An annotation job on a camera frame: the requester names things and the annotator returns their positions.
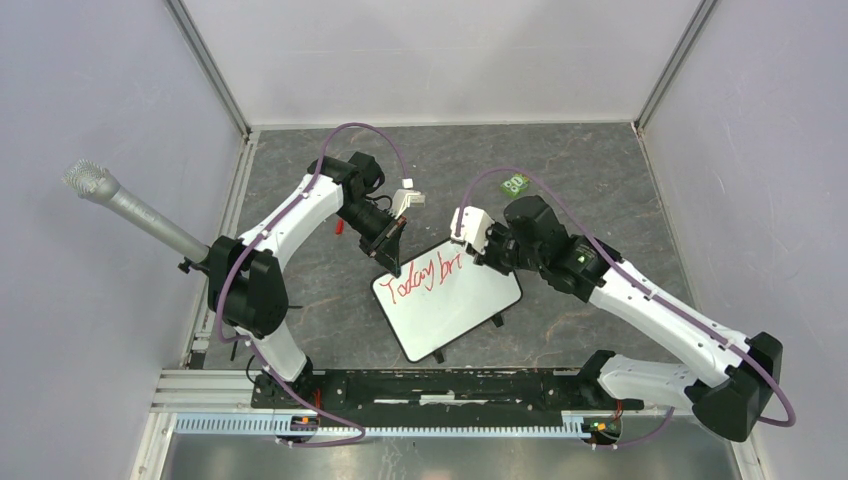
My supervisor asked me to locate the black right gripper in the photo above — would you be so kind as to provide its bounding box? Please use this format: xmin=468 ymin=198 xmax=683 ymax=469
xmin=466 ymin=219 xmax=545 ymax=276

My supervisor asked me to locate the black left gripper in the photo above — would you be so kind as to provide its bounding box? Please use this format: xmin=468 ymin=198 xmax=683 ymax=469
xmin=336 ymin=198 xmax=409 ymax=278

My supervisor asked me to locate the small white whiteboard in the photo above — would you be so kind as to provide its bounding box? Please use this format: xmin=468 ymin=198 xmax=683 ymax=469
xmin=370 ymin=239 xmax=523 ymax=363

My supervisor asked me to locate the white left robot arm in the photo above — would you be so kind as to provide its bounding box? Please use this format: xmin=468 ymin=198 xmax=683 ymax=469
xmin=204 ymin=152 xmax=406 ymax=408

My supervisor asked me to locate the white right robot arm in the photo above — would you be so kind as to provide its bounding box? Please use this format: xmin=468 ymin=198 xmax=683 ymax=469
xmin=451 ymin=196 xmax=784 ymax=442

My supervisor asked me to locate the green toy block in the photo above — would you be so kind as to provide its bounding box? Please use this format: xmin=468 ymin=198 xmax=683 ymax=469
xmin=500 ymin=173 xmax=531 ymax=198

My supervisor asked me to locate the toothed light blue strip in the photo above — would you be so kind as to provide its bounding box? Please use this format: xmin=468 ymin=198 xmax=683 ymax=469
xmin=174 ymin=413 xmax=590 ymax=439

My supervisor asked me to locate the silver microphone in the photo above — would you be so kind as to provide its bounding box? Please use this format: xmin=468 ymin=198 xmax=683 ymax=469
xmin=62 ymin=159 xmax=209 ymax=272

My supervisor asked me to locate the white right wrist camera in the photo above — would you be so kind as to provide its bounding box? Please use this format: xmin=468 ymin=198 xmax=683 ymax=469
xmin=450 ymin=206 xmax=495 ymax=254

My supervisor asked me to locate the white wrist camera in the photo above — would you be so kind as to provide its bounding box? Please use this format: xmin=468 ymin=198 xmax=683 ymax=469
xmin=450 ymin=206 xmax=495 ymax=254
xmin=390 ymin=178 xmax=426 ymax=218

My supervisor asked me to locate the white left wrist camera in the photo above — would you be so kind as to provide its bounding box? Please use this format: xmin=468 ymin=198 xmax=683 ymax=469
xmin=390 ymin=178 xmax=426 ymax=218

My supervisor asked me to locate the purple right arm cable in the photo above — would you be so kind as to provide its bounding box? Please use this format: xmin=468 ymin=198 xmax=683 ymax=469
xmin=453 ymin=165 xmax=796 ymax=453

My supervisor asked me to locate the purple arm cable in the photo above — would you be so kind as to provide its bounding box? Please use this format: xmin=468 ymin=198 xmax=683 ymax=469
xmin=453 ymin=165 xmax=796 ymax=453
xmin=209 ymin=122 xmax=415 ymax=450

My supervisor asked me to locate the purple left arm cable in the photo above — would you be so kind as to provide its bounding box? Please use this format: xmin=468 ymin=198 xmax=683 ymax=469
xmin=209 ymin=122 xmax=415 ymax=450

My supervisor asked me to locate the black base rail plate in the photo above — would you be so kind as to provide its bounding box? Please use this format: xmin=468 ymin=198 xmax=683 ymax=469
xmin=250 ymin=368 xmax=645 ymax=429

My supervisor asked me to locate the aluminium frame rail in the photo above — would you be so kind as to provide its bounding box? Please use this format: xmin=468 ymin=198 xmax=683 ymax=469
xmin=150 ymin=370 xmax=254 ymax=413

